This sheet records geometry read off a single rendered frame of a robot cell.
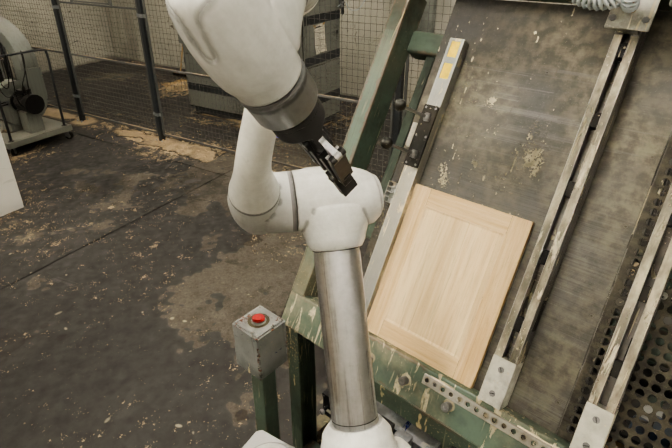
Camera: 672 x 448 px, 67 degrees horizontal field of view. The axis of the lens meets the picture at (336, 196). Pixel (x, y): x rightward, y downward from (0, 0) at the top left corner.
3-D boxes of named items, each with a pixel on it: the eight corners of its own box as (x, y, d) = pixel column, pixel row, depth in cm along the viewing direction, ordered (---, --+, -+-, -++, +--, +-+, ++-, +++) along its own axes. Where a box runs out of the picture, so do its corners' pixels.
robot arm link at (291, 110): (272, 36, 64) (292, 67, 69) (221, 88, 63) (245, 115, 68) (317, 64, 59) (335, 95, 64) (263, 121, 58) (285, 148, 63)
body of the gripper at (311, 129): (329, 98, 64) (353, 137, 71) (288, 71, 68) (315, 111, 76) (287, 141, 63) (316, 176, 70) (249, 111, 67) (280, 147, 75)
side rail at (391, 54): (309, 290, 185) (290, 289, 176) (413, 0, 181) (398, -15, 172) (322, 297, 182) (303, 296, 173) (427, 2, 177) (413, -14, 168)
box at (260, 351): (236, 365, 166) (231, 321, 158) (263, 345, 174) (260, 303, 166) (260, 383, 159) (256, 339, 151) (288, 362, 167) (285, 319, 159)
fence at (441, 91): (354, 321, 166) (347, 321, 162) (455, 42, 162) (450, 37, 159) (366, 327, 163) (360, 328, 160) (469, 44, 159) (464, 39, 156)
